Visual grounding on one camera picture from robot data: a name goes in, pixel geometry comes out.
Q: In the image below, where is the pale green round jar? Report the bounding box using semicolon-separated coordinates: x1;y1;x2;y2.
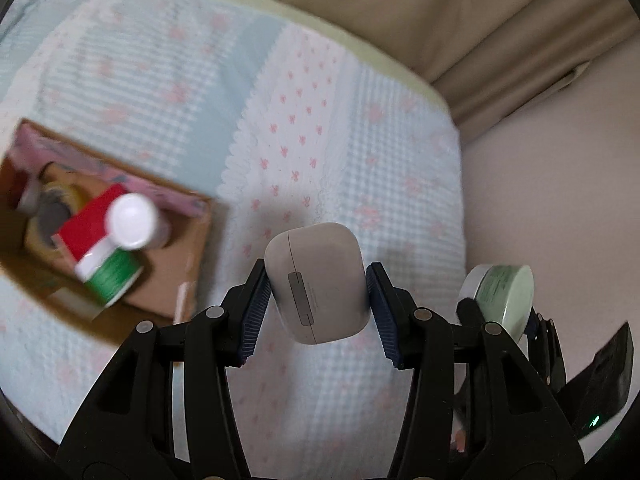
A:
458;264;535;342

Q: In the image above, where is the white earbuds case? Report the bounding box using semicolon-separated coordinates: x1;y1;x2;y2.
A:
265;222;370;346

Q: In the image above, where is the white green thread spool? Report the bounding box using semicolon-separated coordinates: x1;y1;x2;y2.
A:
75;236;143;308

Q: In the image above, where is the red round tape roll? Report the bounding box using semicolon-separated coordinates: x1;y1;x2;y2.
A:
6;170;43;217

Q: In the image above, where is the cardboard box with pink lining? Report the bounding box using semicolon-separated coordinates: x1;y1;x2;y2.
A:
1;119;214;337

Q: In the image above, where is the white medicine bottle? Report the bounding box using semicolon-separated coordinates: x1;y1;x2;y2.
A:
105;193;171;250

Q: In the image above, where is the pale green mattress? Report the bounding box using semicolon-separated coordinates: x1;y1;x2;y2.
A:
44;0;454;116

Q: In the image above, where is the yellow packing tape roll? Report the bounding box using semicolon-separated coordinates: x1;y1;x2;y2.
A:
24;181;87;263

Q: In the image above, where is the red cardboard box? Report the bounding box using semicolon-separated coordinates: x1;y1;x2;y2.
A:
52;183;126;266

